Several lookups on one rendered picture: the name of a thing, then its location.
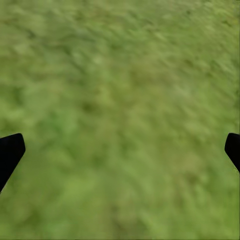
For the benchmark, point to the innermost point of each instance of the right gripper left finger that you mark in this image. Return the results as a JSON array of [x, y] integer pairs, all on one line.
[[12, 149]]

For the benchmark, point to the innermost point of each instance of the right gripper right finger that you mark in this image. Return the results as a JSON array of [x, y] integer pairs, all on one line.
[[232, 148]]

